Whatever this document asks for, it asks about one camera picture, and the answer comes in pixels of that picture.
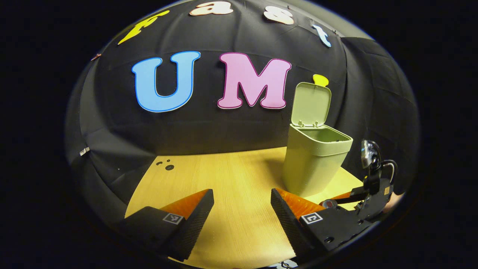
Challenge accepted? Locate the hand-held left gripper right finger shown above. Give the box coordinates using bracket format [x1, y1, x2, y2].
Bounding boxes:
[270, 188, 374, 262]

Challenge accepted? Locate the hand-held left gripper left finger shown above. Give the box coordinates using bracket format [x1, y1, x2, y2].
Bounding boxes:
[119, 189, 215, 262]

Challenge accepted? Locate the pale green desktop garbage bin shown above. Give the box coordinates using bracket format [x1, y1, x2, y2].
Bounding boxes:
[282, 82, 353, 198]

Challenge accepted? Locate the wooden desktop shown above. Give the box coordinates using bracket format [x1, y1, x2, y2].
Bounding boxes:
[124, 147, 364, 269]

